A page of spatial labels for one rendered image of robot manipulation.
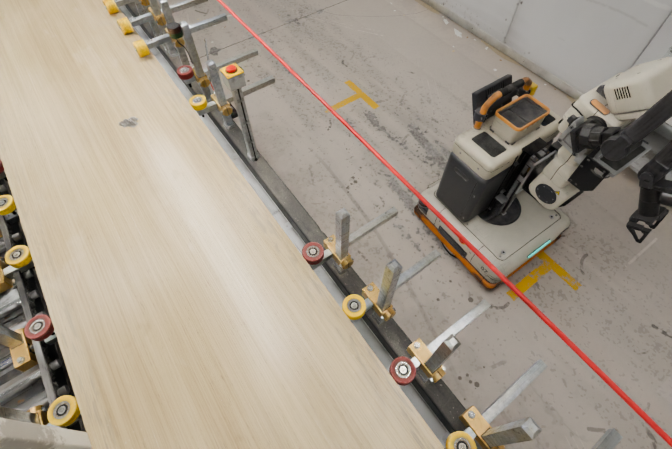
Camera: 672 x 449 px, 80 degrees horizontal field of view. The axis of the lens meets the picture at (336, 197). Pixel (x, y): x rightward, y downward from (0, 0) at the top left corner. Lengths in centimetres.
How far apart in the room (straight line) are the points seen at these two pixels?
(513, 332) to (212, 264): 168
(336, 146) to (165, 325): 192
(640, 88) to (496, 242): 108
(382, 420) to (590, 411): 145
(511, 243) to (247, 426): 165
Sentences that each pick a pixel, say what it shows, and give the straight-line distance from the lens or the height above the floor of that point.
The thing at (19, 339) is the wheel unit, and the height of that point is 84.
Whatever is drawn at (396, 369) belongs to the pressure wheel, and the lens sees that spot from 135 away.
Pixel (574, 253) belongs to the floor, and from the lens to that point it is 289.
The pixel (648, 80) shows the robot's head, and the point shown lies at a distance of 167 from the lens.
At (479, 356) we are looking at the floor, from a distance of 240.
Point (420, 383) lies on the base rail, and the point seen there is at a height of 70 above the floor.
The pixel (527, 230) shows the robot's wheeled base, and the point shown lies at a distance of 248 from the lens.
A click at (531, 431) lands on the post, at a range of 117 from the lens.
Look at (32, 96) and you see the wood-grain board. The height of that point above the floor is 90.
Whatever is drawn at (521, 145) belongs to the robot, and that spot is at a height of 81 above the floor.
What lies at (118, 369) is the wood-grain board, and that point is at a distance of 150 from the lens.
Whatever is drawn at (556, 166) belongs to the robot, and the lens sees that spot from 196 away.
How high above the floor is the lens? 222
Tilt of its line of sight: 55 degrees down
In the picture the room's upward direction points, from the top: straight up
